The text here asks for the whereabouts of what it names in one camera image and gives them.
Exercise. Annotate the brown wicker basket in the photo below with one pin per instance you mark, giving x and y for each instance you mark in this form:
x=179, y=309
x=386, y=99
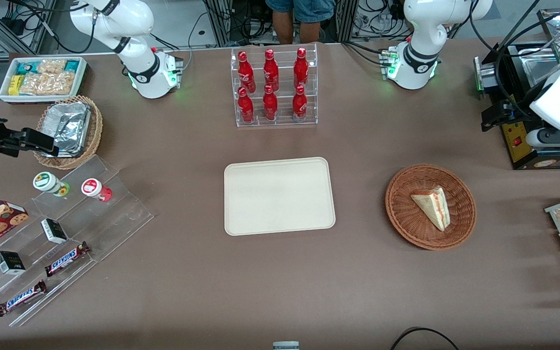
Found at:
x=406, y=214

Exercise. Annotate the aluminium frame post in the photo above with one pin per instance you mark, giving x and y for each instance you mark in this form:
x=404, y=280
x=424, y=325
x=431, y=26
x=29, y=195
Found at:
x=347, y=19
x=219, y=24

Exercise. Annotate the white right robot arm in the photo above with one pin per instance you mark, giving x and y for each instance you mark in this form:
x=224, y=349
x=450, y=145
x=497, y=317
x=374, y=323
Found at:
x=144, y=73

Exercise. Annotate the triangular sandwich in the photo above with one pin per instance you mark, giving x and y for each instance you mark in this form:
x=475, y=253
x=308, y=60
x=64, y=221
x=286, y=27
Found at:
x=433, y=206

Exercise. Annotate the small black box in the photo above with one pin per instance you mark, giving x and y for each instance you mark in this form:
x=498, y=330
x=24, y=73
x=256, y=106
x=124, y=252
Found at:
x=54, y=231
x=10, y=262

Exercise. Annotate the clear acrylic stepped shelf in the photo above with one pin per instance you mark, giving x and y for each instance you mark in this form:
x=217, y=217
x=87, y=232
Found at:
x=114, y=218

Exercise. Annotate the small clear cracker pack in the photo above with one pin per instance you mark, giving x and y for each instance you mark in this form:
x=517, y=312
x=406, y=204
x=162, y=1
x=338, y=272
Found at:
x=51, y=65

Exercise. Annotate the red cola bottle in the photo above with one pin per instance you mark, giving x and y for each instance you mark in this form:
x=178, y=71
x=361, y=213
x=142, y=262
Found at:
x=270, y=106
x=245, y=108
x=246, y=73
x=301, y=69
x=271, y=72
x=299, y=106

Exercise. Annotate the light wicker basket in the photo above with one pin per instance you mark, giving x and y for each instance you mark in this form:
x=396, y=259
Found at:
x=96, y=131

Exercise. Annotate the Snickers bar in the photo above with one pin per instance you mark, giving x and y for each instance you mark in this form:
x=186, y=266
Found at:
x=21, y=298
x=66, y=259

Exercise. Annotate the teal snack pack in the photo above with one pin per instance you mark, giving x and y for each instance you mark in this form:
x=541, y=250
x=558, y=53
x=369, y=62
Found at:
x=26, y=68

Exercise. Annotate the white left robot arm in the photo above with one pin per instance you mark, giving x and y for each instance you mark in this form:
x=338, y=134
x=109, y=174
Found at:
x=413, y=73

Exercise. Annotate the person in denim shorts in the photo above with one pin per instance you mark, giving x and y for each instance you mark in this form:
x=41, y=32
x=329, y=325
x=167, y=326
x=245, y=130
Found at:
x=304, y=19

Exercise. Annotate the white plastic bin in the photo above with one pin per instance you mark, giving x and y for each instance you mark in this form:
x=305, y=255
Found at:
x=81, y=78

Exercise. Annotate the green lid cup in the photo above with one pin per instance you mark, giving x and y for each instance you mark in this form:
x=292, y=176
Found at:
x=46, y=181

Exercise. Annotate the black metal machine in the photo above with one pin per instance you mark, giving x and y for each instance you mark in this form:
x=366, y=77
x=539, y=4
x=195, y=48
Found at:
x=520, y=146

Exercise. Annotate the clear acrylic bottle rack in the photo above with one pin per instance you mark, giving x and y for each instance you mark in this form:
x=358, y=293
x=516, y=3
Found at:
x=285, y=121

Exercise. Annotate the aluminium foil container stack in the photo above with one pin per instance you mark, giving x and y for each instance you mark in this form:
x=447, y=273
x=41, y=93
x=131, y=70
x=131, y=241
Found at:
x=68, y=126

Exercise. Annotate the large clear cracker pack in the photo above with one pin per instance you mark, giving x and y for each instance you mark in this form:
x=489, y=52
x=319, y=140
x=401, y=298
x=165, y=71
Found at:
x=46, y=83

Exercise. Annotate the beige plastic tray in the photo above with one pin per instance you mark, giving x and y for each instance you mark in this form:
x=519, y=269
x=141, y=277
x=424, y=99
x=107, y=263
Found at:
x=280, y=197

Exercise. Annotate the yellow snack pack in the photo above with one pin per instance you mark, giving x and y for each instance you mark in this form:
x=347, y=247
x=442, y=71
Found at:
x=14, y=85

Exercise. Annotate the small grey object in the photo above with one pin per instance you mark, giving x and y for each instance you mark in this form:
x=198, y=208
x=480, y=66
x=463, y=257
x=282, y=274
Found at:
x=286, y=346

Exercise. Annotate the red lid cup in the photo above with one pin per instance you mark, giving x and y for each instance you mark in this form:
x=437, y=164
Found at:
x=93, y=187

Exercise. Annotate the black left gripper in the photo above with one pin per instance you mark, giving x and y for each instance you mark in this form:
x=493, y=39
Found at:
x=517, y=110

